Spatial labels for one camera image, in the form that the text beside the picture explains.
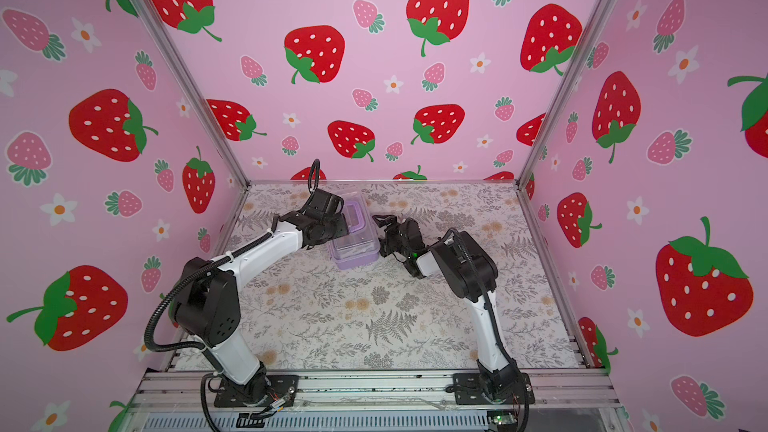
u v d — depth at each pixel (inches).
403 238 32.4
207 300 18.7
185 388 30.2
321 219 26.6
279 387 29.5
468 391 28.7
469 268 23.6
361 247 35.9
